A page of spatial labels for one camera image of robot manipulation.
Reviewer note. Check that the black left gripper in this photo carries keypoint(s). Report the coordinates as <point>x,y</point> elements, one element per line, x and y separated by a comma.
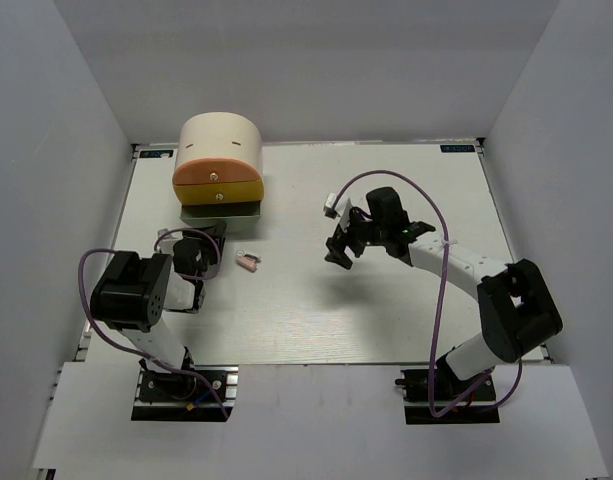
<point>212,238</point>

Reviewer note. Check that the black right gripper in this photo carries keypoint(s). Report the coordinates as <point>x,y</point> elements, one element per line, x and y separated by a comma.
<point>339,242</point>

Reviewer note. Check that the pink correction tape dispenser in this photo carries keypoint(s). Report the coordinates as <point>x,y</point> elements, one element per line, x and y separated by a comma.
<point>247,260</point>

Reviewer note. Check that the cream round drawer organizer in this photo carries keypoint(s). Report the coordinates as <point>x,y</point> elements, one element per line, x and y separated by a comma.
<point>218,173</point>

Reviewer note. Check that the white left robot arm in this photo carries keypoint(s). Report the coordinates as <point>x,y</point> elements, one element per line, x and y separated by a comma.
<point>134,292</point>

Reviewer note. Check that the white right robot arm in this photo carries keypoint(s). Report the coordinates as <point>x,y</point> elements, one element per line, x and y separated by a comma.
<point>517,312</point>

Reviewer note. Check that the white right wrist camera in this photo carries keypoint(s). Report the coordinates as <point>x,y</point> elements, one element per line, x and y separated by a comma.
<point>338,208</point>

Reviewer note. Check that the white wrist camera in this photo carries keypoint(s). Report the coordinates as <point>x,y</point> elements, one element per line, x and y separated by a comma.
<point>338,208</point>
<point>165,234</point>

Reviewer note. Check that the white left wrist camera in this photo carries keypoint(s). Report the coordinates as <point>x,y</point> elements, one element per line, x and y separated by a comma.
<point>165,234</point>

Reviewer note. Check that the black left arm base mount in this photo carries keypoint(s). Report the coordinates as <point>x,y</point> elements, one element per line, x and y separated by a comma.
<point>165,397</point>

